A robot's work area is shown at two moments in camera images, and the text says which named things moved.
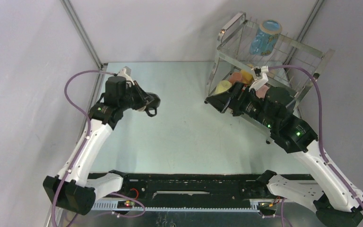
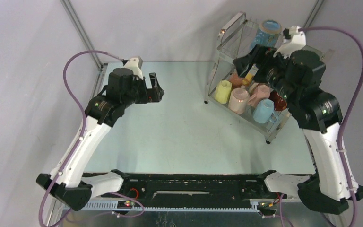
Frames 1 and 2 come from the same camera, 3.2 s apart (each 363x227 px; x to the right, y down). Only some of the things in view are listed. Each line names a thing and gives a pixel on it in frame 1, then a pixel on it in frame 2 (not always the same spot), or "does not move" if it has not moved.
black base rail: (217, 192) does not move
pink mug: (261, 91) does not move
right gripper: (233, 100) → (262, 56)
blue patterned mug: (263, 40) does not move
